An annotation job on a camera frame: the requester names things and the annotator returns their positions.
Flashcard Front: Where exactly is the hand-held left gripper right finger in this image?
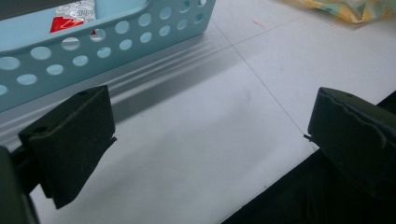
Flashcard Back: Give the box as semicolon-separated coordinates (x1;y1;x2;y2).
303;87;396;202

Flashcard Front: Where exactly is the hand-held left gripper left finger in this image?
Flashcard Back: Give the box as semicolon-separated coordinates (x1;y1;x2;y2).
10;85;118;210

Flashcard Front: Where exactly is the clear-wrapped snack with red label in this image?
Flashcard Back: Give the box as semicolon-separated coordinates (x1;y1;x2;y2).
49;0;97;35

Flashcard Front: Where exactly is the yellow patterned cloth bag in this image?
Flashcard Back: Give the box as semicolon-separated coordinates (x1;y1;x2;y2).
279;0;396;24

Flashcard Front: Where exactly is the light blue perforated plastic basket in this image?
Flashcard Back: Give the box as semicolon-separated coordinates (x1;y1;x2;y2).
0;0;217;114

